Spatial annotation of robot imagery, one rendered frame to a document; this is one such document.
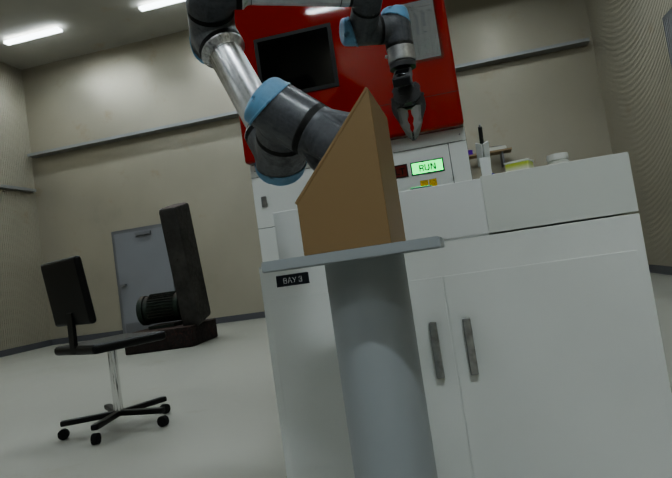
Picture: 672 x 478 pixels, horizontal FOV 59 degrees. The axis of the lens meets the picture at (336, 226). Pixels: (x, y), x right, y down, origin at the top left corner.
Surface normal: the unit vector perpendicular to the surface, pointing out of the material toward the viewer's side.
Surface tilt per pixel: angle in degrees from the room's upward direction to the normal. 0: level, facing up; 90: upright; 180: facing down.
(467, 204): 90
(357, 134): 90
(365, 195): 90
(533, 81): 90
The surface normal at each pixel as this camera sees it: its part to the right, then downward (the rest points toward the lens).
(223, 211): -0.22, -0.04
